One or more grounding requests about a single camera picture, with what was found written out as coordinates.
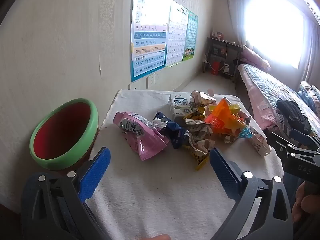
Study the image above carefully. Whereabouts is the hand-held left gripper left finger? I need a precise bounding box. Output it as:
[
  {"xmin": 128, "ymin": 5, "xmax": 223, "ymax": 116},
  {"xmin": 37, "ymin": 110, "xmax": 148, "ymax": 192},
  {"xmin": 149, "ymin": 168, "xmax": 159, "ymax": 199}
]
[{"xmin": 21, "ymin": 147, "xmax": 111, "ymax": 240}]

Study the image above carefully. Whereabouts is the person's right hand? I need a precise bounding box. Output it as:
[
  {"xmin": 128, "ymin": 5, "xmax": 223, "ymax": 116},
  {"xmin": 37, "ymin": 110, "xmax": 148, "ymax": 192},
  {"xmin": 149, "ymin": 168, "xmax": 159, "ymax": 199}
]
[{"xmin": 292, "ymin": 181, "xmax": 320, "ymax": 223}]

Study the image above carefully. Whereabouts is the orange plastic wrapper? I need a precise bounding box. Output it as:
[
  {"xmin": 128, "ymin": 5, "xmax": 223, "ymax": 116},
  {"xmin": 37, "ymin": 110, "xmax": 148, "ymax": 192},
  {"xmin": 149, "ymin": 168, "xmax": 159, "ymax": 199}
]
[{"xmin": 204, "ymin": 99, "xmax": 247, "ymax": 137}]

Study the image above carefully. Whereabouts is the pink pillow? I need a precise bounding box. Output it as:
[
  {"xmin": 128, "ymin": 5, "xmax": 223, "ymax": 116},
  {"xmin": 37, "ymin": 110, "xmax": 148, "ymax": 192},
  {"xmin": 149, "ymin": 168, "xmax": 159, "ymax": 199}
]
[{"xmin": 241, "ymin": 45, "xmax": 272, "ymax": 72}]

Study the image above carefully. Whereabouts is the red bin with green rim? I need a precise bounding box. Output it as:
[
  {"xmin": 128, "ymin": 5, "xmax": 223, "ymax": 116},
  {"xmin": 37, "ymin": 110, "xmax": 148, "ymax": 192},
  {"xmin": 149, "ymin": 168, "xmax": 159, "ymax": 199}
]
[{"xmin": 29, "ymin": 98, "xmax": 100, "ymax": 172}]

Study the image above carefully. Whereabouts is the torn pink paper carton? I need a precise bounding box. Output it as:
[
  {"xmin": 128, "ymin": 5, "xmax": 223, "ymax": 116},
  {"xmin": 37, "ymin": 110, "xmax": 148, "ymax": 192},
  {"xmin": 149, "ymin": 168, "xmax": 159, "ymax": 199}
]
[{"xmin": 189, "ymin": 90, "xmax": 217, "ymax": 105}]

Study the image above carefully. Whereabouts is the crumpled yellow silver wrapper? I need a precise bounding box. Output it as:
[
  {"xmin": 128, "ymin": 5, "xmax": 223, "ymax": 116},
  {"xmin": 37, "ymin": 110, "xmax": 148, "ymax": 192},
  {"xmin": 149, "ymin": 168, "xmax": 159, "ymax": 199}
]
[{"xmin": 184, "ymin": 125, "xmax": 216, "ymax": 172}]

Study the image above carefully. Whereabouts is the pink snack wrapper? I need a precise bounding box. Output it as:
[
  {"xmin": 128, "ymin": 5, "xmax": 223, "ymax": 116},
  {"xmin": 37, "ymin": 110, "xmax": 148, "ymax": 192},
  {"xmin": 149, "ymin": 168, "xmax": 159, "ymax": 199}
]
[{"xmin": 112, "ymin": 111, "xmax": 170, "ymax": 162}]

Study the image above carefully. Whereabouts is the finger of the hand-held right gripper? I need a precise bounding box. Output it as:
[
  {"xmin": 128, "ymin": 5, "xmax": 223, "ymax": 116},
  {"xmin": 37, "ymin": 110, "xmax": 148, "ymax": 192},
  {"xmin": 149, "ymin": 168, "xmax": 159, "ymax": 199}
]
[
  {"xmin": 290, "ymin": 129, "xmax": 320, "ymax": 153},
  {"xmin": 268, "ymin": 131, "xmax": 298, "ymax": 160}
]

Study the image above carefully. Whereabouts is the bright window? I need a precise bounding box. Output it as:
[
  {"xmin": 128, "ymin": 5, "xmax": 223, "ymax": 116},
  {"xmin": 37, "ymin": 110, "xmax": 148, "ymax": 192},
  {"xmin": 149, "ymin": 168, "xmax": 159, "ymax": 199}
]
[{"xmin": 244, "ymin": 0, "xmax": 304, "ymax": 68}]

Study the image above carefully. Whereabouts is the light blue wrapper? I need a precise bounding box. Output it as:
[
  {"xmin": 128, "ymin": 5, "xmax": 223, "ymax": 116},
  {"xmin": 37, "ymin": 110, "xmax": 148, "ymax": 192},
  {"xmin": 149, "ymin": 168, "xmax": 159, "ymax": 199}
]
[{"xmin": 237, "ymin": 127, "xmax": 253, "ymax": 139}]

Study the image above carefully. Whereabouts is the dark cloth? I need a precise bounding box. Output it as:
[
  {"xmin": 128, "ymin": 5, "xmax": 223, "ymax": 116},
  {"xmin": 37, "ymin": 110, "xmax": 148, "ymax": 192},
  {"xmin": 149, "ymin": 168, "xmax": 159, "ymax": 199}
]
[{"xmin": 276, "ymin": 100, "xmax": 312, "ymax": 135}]

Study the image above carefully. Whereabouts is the green wall poster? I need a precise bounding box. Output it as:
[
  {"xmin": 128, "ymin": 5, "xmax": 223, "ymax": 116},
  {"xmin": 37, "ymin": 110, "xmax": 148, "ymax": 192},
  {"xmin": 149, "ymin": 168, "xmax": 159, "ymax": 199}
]
[{"xmin": 182, "ymin": 10, "xmax": 199, "ymax": 62}]

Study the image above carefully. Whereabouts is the red container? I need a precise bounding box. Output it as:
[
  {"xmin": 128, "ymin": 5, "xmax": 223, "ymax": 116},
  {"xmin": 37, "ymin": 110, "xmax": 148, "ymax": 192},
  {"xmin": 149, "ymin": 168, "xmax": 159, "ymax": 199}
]
[{"xmin": 211, "ymin": 59, "xmax": 222, "ymax": 75}]

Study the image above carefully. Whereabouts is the white towel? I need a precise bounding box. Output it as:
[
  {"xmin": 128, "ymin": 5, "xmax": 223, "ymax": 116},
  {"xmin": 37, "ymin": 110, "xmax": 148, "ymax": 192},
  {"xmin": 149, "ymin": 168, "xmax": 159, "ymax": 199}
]
[{"xmin": 90, "ymin": 89, "xmax": 284, "ymax": 240}]

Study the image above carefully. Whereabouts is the pale curtain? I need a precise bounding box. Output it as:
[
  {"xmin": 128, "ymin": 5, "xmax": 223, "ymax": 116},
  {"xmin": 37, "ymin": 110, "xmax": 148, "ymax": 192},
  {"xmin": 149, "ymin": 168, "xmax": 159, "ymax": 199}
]
[{"xmin": 225, "ymin": 0, "xmax": 255, "ymax": 45}]

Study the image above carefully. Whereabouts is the white chart wall poster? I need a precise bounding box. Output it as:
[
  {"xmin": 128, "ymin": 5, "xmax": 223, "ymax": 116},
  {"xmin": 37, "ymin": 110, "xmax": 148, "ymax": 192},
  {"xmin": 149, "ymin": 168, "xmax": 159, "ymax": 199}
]
[{"xmin": 165, "ymin": 1, "xmax": 189, "ymax": 68}]

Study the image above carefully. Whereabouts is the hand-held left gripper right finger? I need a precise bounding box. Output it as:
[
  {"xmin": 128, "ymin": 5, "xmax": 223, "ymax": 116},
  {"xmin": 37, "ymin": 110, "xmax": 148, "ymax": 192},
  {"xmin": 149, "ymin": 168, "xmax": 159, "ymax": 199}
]
[{"xmin": 209, "ymin": 148, "xmax": 294, "ymax": 240}]

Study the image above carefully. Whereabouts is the white milk carton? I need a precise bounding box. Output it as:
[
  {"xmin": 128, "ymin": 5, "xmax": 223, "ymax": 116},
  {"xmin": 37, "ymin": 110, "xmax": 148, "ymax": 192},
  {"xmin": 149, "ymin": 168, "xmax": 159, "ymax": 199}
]
[{"xmin": 168, "ymin": 94, "xmax": 193, "ymax": 123}]

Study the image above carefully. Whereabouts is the blue snack wrapper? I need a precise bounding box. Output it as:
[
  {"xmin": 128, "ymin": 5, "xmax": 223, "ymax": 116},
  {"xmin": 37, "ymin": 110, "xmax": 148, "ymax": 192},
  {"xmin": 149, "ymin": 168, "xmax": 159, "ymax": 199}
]
[{"xmin": 152, "ymin": 111, "xmax": 187, "ymax": 149}]

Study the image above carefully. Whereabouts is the dark wooden shelf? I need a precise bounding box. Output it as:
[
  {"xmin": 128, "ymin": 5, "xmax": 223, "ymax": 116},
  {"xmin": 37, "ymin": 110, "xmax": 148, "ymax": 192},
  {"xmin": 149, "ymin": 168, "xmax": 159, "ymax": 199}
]
[{"xmin": 202, "ymin": 36, "xmax": 244, "ymax": 82}]

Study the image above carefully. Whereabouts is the blue patterned pillow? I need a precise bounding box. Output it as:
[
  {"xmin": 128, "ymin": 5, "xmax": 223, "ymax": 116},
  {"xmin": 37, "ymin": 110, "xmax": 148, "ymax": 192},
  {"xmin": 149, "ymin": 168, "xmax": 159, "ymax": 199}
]
[{"xmin": 299, "ymin": 81, "xmax": 320, "ymax": 113}]

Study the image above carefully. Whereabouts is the blue alphabet wall poster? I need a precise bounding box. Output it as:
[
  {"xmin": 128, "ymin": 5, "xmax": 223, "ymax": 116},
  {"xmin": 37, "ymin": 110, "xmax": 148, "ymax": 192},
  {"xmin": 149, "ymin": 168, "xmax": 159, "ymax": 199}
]
[{"xmin": 130, "ymin": 0, "xmax": 172, "ymax": 83}]

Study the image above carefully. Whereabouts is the bed with checked quilt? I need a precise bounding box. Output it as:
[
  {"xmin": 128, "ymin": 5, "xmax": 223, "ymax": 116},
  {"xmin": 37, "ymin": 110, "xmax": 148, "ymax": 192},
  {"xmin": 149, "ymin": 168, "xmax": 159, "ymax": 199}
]
[{"xmin": 236, "ymin": 63, "xmax": 320, "ymax": 140}]

